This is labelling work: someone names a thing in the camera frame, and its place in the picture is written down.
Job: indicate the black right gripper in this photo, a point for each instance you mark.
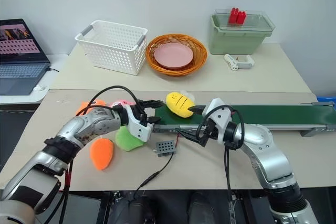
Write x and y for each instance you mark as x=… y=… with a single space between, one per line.
x=208 y=130

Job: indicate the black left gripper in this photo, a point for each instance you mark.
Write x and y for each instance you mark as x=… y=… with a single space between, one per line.
x=138 y=110

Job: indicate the yellow bee plush toy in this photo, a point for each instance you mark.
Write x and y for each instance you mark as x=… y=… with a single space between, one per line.
x=178 y=103

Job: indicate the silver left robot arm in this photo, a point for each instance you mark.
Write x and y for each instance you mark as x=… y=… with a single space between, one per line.
x=78 y=127

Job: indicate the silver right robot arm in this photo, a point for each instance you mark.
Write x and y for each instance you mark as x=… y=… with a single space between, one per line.
x=265 y=150

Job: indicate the pink plush toy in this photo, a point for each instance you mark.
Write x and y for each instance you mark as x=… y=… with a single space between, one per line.
x=122 y=102

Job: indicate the green plush toy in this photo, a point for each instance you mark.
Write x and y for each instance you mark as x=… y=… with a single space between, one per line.
x=127 y=141

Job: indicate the orange carrot plush toy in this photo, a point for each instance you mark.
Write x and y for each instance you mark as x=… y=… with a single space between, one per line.
x=102 y=154

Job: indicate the green conveyor belt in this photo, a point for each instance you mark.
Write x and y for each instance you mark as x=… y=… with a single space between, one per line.
x=275 y=115

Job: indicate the red toy block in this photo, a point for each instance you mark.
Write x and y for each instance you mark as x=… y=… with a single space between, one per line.
x=241 y=17
x=232 y=16

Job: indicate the grey perforated control box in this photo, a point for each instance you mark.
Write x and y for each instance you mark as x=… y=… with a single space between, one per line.
x=166 y=148

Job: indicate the orange woven basket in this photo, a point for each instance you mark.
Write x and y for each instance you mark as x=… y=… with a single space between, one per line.
x=155 y=62

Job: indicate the pink plate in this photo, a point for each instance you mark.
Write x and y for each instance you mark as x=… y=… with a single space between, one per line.
x=173 y=55

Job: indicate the white plastic clamp tool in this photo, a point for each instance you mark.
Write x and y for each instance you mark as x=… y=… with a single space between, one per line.
x=239 y=62

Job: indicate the white perforated plastic basket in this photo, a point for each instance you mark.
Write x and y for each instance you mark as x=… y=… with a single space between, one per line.
x=113 y=47

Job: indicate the pale green plastic bin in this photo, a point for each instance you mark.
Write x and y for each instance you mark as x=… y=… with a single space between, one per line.
x=236 y=41

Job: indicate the small white adapter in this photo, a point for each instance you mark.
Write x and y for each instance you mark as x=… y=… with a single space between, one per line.
x=39 y=87

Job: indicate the clear plastic tray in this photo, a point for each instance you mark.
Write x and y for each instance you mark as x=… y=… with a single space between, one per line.
x=258 y=23

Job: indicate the blue plastic crate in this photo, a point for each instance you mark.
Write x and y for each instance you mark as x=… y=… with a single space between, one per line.
x=326 y=99

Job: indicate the dark open laptop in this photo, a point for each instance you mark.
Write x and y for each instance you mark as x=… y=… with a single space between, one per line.
x=18 y=58

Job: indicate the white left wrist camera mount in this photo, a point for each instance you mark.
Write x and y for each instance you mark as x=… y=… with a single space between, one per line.
x=136 y=127

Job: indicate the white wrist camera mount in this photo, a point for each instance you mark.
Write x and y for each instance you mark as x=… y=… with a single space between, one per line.
x=136 y=127
x=219 y=115

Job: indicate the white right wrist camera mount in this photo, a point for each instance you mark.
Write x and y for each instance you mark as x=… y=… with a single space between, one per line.
x=219 y=115

